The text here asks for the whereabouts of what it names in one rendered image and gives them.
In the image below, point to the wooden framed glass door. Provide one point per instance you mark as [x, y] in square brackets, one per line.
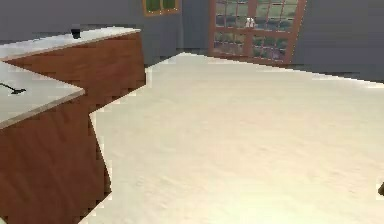
[255, 36]

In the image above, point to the brown wooden kitchen counter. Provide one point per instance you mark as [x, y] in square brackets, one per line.
[100, 63]
[53, 160]

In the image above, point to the small black cup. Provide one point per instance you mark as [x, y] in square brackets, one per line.
[76, 33]

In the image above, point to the black kitchen utensil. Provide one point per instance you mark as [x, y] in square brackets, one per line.
[15, 90]

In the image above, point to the small dark object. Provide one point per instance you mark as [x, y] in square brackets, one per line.
[381, 189]

